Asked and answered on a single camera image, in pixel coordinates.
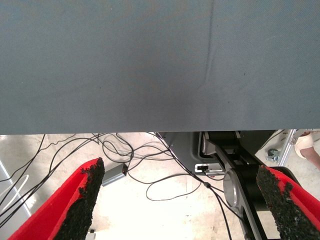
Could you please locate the dark grey table cloth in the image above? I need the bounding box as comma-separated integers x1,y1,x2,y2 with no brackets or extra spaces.
0,0,320,136

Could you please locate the grey caster wheel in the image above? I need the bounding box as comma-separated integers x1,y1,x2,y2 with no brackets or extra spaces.
264,148,281,163

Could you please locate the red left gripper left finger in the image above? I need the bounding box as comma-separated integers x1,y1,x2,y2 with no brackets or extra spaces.
7,156,106,240

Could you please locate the white shoe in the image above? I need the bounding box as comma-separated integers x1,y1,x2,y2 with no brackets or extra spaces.
294,129,315,159

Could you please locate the grey power adapter box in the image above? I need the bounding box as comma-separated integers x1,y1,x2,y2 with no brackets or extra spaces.
100,163,128,188

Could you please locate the black cable with ferrite bead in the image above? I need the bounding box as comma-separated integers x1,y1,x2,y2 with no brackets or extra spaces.
154,131,248,240

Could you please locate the short aluminium profile piece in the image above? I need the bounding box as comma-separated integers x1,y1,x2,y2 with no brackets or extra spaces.
278,129,298,168

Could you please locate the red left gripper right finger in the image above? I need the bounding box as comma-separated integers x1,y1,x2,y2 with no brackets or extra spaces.
256,164,320,240

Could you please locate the thin black floor cable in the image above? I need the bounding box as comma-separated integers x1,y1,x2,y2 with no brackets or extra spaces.
257,129,286,151
91,131,177,186
0,134,47,182
0,132,77,208
145,172,226,202
0,133,101,226

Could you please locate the thin white floor cable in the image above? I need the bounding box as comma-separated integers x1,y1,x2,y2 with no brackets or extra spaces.
0,174,30,214

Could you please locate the bare person leg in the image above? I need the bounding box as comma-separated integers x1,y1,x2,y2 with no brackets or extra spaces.
299,146,320,174

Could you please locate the dark grey chassis panel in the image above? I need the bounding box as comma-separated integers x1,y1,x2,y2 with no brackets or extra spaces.
159,131,278,174

